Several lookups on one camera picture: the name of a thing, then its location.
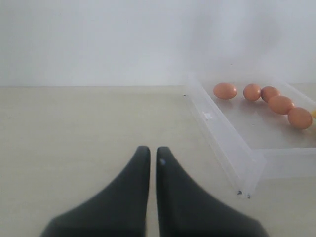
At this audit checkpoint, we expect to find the clear plastic storage box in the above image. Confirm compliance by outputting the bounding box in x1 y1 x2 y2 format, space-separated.
185 72 316 197

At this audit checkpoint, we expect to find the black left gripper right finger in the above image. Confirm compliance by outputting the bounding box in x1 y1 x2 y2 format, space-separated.
156 147 268 237

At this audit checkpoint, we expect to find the brown egg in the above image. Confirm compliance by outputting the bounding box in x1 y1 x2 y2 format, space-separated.
268 95 295 115
243 83 261 101
287 107 313 130
261 86 281 103
213 82 237 100

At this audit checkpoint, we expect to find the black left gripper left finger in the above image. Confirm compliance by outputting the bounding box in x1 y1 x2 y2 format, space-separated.
41 146 151 237

